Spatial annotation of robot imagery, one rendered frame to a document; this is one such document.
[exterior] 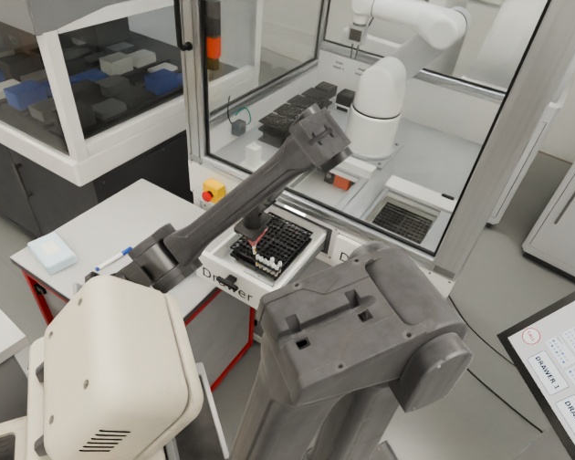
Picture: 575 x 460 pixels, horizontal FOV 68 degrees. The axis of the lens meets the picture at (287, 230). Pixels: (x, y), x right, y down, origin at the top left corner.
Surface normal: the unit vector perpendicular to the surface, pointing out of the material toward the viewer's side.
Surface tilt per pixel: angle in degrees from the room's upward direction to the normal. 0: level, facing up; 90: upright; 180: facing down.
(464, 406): 1
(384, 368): 90
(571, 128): 90
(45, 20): 90
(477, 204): 90
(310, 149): 65
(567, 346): 50
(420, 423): 0
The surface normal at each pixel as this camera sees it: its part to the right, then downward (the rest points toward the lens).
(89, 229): 0.09, -0.74
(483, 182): -0.53, 0.53
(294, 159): -0.22, 0.25
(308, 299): -0.12, -0.69
